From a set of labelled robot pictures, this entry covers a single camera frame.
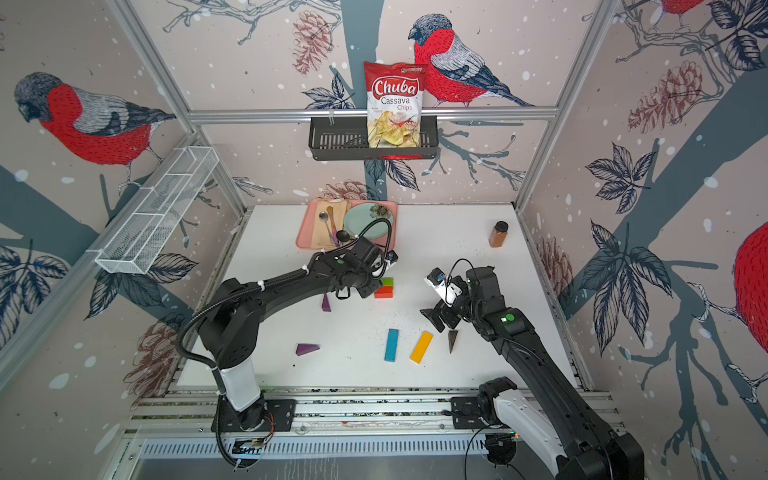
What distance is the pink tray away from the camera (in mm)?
1124

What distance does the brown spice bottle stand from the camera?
1047mm

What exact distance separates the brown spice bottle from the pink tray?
370mm

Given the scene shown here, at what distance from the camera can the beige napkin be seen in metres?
1.11
